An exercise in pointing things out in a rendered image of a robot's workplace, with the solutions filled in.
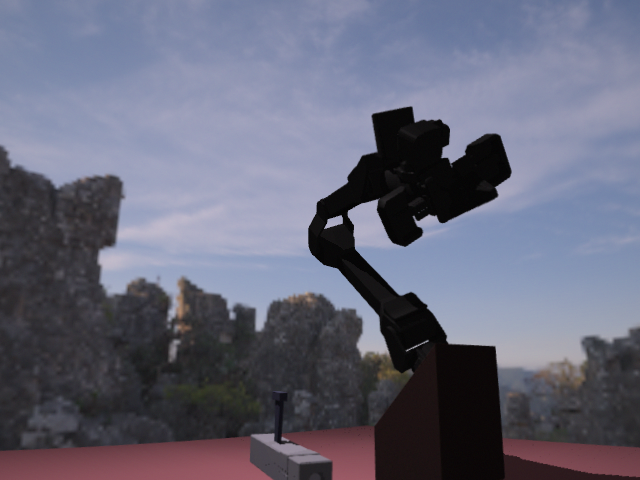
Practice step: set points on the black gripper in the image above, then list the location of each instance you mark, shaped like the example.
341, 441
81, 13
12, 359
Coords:
445, 192

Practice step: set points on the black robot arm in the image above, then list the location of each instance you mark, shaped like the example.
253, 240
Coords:
404, 148

